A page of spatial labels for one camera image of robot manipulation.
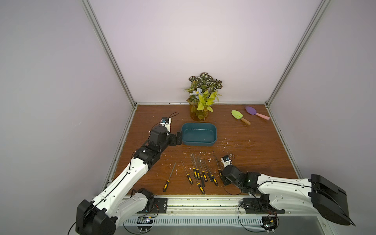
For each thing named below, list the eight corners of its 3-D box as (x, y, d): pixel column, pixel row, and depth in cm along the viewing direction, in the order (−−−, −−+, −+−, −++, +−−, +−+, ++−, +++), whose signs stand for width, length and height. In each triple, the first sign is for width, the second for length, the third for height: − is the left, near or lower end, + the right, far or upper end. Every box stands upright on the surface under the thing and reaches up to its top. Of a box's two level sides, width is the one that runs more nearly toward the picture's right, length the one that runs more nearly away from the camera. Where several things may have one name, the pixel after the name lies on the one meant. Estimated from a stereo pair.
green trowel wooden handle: (229, 114, 116) (229, 112, 114) (232, 110, 119) (233, 108, 117) (249, 125, 109) (250, 123, 107) (252, 121, 111) (253, 119, 110)
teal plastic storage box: (181, 147, 97) (180, 142, 92) (182, 127, 108) (182, 121, 103) (217, 147, 97) (218, 142, 92) (214, 127, 108) (215, 121, 103)
